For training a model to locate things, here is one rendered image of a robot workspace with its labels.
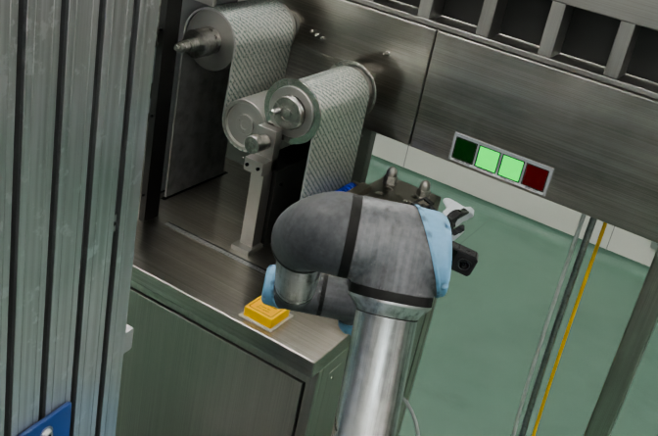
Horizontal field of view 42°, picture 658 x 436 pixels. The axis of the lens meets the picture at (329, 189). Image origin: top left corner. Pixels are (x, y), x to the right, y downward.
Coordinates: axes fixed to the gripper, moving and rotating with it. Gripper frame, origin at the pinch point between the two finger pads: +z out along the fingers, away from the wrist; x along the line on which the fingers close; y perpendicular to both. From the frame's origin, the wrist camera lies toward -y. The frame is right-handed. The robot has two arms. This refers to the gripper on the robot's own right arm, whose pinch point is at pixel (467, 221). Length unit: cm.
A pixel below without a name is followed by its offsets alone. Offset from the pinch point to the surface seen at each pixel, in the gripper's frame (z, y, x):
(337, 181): 13.2, 37.2, 21.3
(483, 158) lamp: 32.2, 14.7, 2.0
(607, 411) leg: 56, -41, 49
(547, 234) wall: 262, 40, 124
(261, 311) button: -26.9, 19.3, 31.1
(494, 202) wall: 259, 73, 126
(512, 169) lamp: 33.1, 7.5, 0.2
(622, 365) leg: 55, -37, 36
